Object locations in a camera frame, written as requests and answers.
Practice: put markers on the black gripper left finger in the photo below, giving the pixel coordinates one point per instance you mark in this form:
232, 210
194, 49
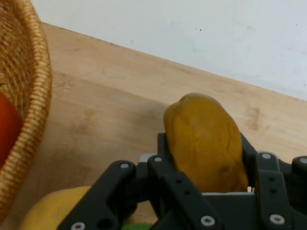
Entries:
168, 191

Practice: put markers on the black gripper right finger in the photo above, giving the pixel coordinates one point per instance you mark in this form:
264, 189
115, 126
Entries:
273, 187

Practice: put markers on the yellow-brown mango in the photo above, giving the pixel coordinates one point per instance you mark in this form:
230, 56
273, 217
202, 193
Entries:
206, 143

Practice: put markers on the green bell pepper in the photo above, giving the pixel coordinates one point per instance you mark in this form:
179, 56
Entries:
138, 226

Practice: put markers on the wooden cutting board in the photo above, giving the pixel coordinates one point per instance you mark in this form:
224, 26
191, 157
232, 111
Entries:
108, 107

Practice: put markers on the woven wicker basket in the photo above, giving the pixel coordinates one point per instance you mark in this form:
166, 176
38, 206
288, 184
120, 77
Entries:
26, 95

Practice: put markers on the red tomato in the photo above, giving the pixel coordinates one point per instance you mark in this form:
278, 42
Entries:
8, 129

